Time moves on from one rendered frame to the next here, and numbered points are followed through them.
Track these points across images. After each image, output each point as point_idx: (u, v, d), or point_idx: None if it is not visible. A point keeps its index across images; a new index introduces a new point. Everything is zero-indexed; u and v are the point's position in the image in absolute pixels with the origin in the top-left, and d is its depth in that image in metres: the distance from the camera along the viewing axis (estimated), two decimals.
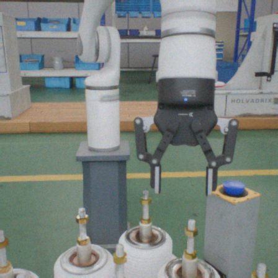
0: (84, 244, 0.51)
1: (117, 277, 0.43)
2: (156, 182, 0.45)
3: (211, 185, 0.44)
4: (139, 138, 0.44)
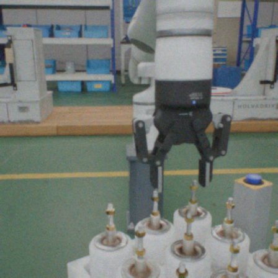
0: (156, 215, 0.77)
1: (187, 232, 0.68)
2: (159, 182, 0.45)
3: (209, 177, 0.47)
4: (143, 141, 0.43)
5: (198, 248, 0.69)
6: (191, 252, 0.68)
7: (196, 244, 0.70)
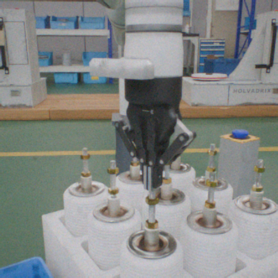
0: (136, 165, 0.73)
1: (165, 176, 0.64)
2: (159, 177, 0.47)
3: None
4: None
5: (178, 194, 0.66)
6: (169, 197, 0.64)
7: (175, 192, 0.67)
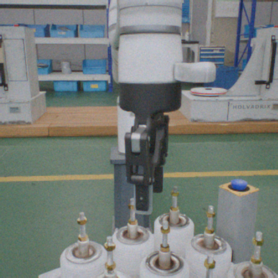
0: (133, 224, 0.72)
1: (162, 243, 0.64)
2: None
3: (133, 201, 0.39)
4: None
5: (176, 260, 0.65)
6: (167, 264, 0.64)
7: (174, 256, 0.66)
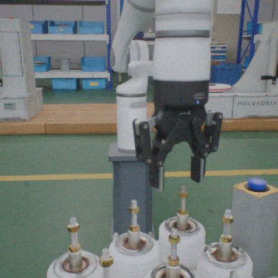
0: (135, 231, 0.61)
1: (170, 255, 0.52)
2: (161, 182, 0.45)
3: (203, 173, 0.49)
4: (147, 143, 0.42)
5: (187, 275, 0.54)
6: None
7: (183, 270, 0.55)
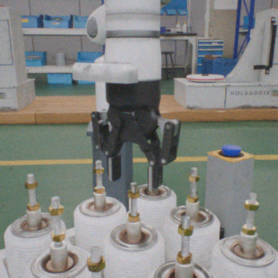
0: (100, 192, 0.59)
1: (133, 214, 0.49)
2: (159, 177, 0.47)
3: (117, 167, 0.51)
4: (174, 139, 0.44)
5: (149, 233, 0.51)
6: (137, 237, 0.50)
7: (146, 229, 0.53)
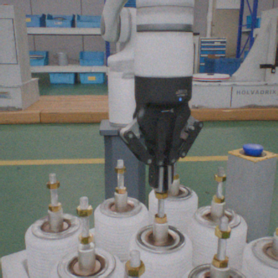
0: (121, 192, 0.57)
1: (160, 215, 0.48)
2: (160, 182, 0.45)
3: (171, 180, 0.46)
4: (139, 147, 0.42)
5: (175, 235, 0.50)
6: (164, 240, 0.48)
7: (172, 231, 0.51)
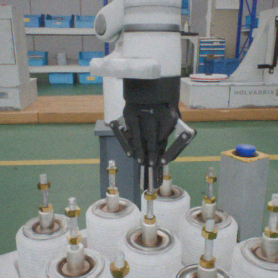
0: (113, 193, 0.57)
1: (147, 214, 0.48)
2: (159, 177, 0.47)
3: (148, 175, 0.48)
4: None
5: (165, 237, 0.49)
6: (152, 241, 0.48)
7: (163, 232, 0.51)
